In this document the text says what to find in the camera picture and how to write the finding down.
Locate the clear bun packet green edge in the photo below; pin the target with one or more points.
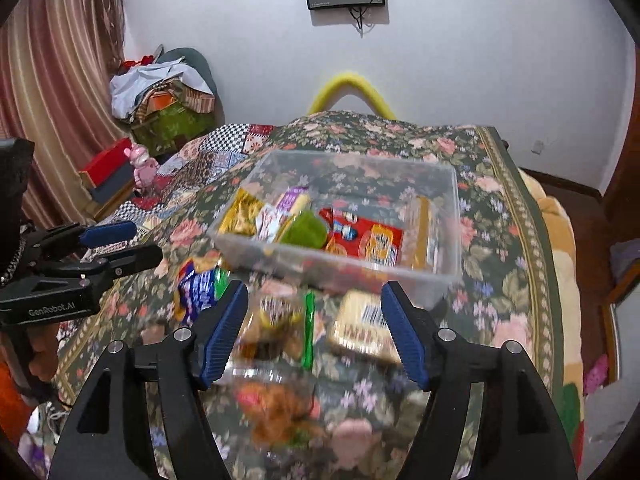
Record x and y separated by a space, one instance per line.
272 325

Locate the yellow fleece blanket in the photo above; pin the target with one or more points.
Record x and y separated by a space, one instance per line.
562 260

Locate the person's left hand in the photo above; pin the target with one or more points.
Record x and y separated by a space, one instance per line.
45 355

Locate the clear orange snack packet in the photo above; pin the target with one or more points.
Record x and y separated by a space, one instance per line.
280 410

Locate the grey flat box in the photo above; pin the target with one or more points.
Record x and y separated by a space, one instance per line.
112 187

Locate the blue snack packet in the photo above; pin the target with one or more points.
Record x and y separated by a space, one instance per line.
197 292

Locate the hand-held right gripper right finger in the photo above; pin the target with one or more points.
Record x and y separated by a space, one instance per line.
405 335

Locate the golden biscuit packet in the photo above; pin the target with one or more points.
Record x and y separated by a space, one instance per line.
422 235

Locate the pile of clothes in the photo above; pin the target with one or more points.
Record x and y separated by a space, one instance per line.
145 80

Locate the yellow foam tube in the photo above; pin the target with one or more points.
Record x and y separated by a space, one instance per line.
350 82

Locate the pink cloth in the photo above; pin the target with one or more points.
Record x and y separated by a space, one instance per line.
596 375

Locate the clear plastic container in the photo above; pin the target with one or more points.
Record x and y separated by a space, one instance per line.
350 175

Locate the purple snack packet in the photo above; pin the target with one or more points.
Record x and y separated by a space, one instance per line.
292 202

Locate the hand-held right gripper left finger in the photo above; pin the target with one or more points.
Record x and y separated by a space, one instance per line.
222 330

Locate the striped red curtain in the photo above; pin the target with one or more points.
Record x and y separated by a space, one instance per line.
50 85

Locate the green plastic cup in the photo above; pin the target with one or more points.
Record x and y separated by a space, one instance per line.
302 230

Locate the red box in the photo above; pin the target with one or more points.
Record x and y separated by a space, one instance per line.
105 162

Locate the small yellow snack packet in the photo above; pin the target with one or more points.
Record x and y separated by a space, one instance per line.
202 262

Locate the wall socket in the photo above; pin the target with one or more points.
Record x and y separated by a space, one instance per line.
538 147

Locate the white red snack packet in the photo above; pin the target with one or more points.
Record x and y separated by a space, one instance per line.
267 222

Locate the tan cake packet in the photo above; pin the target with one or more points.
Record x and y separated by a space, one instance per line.
360 325

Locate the white wardrobe door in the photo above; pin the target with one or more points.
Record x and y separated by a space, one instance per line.
620 400

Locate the gold foil snack packet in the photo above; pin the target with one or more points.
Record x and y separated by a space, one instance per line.
240 215

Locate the grey cushion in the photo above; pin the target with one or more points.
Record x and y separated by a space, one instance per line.
192 62

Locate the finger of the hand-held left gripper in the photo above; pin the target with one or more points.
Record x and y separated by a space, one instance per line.
135 259
110 232

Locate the pink bunny toy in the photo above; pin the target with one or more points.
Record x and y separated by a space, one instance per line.
142 167

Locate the patchwork quilt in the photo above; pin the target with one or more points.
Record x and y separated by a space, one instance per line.
215 145

